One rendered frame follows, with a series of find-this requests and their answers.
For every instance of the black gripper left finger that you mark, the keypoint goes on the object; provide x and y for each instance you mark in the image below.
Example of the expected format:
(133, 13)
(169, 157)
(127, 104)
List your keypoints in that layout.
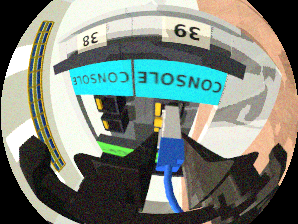
(133, 171)

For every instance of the blue network cable with white plug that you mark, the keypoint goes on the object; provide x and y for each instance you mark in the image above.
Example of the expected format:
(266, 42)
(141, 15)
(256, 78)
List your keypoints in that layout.
(170, 149)

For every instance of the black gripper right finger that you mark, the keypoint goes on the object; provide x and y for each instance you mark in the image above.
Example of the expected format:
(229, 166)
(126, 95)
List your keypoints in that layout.
(204, 170)

